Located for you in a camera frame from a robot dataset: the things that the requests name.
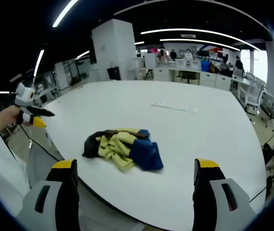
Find white office chair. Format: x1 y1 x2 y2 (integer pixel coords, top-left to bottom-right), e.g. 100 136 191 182
239 80 265 115

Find white square pillar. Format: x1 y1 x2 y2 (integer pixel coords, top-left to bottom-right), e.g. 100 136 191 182
91 18 137 81

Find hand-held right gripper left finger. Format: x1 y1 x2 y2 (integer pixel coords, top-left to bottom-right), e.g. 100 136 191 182
16 158 80 231

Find person's left hand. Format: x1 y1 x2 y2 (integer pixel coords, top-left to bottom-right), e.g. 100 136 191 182
0 105 22 132

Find white counter row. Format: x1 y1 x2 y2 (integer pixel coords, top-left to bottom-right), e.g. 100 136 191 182
128 66 234 92

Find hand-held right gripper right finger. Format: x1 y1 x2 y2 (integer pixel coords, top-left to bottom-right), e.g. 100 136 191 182
191 158 257 231

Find person's white shirt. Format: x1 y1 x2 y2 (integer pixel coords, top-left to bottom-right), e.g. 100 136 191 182
0 92 32 212

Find black office chair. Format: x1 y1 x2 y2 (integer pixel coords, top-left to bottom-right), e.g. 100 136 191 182
176 71 199 84

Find white flat perforated strip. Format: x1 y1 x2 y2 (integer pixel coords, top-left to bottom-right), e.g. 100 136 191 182
150 101 198 113

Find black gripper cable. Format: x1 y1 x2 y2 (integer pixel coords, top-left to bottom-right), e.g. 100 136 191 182
249 187 268 203
19 124 61 162

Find white standing panel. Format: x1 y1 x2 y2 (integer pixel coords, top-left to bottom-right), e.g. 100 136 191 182
143 52 158 68

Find yellow garment blue grey sleeves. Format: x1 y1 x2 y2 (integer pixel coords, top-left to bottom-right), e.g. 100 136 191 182
82 128 164 172

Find black waste bin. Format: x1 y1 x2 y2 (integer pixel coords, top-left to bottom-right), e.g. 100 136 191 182
107 66 121 80

